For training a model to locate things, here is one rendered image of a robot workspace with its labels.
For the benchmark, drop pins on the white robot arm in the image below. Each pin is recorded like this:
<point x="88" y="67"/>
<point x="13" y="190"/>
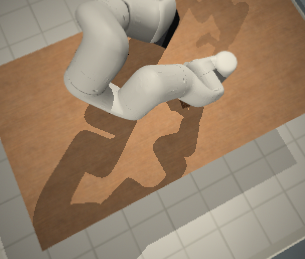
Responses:
<point x="104" y="49"/>

